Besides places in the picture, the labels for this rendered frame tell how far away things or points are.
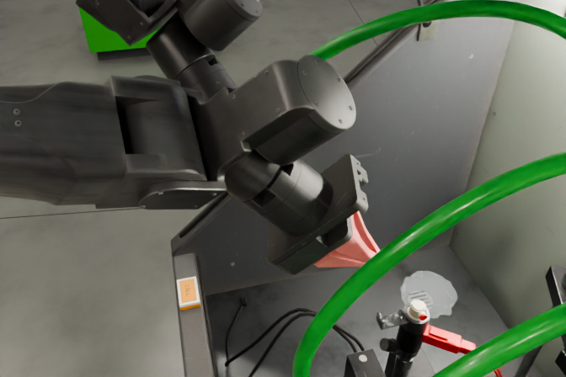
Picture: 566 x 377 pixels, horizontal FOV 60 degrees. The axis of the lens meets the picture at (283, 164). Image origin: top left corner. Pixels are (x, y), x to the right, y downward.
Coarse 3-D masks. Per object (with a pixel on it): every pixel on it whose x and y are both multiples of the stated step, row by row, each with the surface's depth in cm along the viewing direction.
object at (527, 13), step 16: (464, 0) 40; (480, 0) 40; (496, 0) 40; (384, 16) 42; (400, 16) 42; (416, 16) 41; (432, 16) 41; (448, 16) 41; (464, 16) 41; (480, 16) 41; (496, 16) 40; (512, 16) 40; (528, 16) 40; (544, 16) 40; (560, 16) 40; (352, 32) 43; (368, 32) 43; (384, 32) 43; (560, 32) 40; (320, 48) 45; (336, 48) 44
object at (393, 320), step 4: (400, 312) 53; (384, 316) 53; (388, 316) 53; (392, 316) 53; (396, 316) 53; (376, 320) 53; (384, 320) 53; (388, 320) 53; (392, 320) 53; (396, 320) 53; (400, 320) 53; (404, 320) 53; (384, 324) 52; (388, 324) 52; (392, 324) 52; (396, 324) 52; (400, 324) 52; (384, 328) 52
